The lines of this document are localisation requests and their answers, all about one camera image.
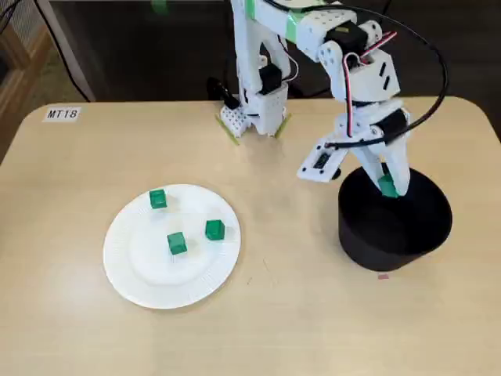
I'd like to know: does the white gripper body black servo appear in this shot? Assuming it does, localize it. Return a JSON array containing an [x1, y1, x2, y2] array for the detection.
[[332, 97, 412, 153]]

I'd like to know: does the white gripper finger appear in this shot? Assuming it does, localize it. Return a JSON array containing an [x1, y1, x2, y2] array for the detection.
[[356, 146, 387, 193], [385, 135, 411, 196]]

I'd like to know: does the green block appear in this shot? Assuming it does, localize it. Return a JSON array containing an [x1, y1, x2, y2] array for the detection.
[[204, 219, 226, 241], [166, 231, 187, 255], [149, 188, 168, 210], [378, 174, 399, 198]]

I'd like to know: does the black pot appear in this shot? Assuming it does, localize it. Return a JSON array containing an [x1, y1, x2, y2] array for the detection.
[[337, 166, 454, 273]]

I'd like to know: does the white paper plate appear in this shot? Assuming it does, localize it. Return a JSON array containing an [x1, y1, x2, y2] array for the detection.
[[103, 183, 242, 310]]

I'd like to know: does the black table clamp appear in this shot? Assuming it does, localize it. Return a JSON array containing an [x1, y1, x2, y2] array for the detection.
[[206, 77, 240, 110]]

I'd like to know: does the white MT18 label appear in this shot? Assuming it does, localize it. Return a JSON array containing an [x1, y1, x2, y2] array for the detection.
[[41, 106, 82, 123]]

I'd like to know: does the grey metal pole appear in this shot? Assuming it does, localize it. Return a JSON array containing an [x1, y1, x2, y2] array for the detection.
[[37, 0, 97, 103]]

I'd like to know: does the wooden shelf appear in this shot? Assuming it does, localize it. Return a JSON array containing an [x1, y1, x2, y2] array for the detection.
[[0, 23, 52, 165]]

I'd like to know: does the red white servo wire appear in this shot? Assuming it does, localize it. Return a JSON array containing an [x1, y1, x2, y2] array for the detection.
[[342, 31, 398, 136]]

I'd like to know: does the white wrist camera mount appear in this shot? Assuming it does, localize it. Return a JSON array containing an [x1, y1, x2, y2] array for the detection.
[[296, 135, 348, 184]]

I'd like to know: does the thin white servo wire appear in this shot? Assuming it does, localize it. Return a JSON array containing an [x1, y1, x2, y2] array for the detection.
[[279, 54, 301, 83]]

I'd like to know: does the green base plate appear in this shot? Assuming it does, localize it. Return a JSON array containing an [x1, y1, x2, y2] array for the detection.
[[214, 112, 294, 146]]

